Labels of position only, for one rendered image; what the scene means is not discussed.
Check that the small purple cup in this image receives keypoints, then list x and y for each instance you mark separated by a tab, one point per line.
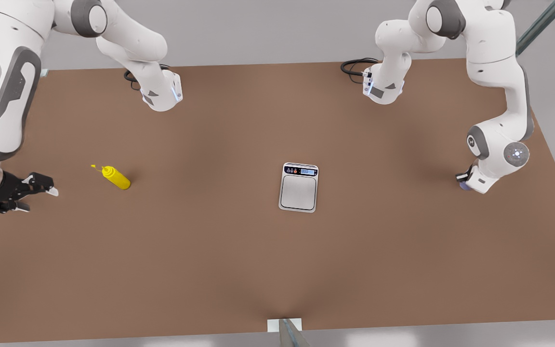
465	186

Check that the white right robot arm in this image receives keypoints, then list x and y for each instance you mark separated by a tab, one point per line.
7	72

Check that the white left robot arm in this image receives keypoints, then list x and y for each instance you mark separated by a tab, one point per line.
496	72

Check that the yellow sauce bottle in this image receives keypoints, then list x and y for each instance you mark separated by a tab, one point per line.
115	177

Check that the silver kitchen scale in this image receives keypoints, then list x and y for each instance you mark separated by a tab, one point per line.
298	192

